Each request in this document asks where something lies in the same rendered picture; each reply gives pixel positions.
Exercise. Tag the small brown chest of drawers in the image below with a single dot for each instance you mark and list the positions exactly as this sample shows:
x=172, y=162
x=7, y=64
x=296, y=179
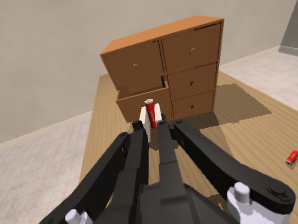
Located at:
x=164, y=31

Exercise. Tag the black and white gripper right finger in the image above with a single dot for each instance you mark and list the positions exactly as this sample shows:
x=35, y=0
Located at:
x=252, y=197

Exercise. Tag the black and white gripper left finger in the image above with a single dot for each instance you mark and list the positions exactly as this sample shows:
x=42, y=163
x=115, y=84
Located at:
x=93, y=193

